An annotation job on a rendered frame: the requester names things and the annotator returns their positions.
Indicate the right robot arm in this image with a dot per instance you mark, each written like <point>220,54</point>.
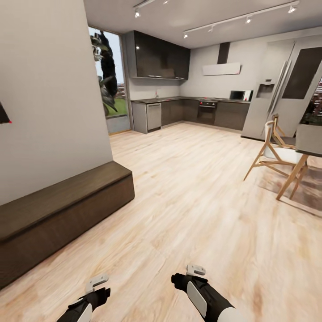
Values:
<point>212,306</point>

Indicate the dishwasher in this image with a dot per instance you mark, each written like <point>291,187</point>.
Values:
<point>153,116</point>

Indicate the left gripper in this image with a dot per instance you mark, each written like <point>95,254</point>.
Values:
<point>99,297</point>

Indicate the fridge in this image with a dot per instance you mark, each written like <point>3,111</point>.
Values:
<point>290,74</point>

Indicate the breakfast table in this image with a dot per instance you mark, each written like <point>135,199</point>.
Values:
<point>309,143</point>

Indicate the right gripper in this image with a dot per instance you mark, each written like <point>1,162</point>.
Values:
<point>179,281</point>

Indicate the oven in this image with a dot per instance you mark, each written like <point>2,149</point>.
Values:
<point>207,110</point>

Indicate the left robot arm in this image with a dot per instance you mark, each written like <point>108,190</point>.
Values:
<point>81,310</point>

